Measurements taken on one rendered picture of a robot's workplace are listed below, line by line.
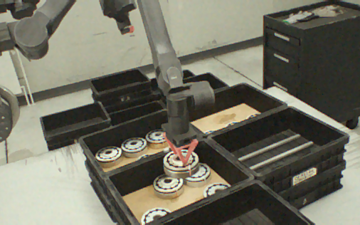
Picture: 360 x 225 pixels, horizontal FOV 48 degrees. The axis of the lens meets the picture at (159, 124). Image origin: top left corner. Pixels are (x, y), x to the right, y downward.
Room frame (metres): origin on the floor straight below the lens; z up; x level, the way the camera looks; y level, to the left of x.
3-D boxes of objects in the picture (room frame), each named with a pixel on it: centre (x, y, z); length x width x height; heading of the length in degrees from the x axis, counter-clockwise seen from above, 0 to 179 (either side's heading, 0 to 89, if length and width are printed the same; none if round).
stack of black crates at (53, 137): (2.23, 0.51, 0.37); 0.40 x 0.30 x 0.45; 107
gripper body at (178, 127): (0.98, -0.05, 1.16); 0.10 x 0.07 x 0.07; 21
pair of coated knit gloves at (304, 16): (2.73, -1.04, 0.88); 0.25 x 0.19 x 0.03; 107
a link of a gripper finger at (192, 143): (0.97, -0.05, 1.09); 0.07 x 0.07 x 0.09; 21
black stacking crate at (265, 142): (1.20, -0.40, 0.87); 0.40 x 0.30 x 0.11; 113
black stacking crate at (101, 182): (1.32, 0.08, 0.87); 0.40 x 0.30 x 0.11; 113
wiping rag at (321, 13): (2.77, -1.28, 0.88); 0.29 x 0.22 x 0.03; 107
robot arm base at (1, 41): (1.02, 0.38, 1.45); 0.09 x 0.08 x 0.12; 17
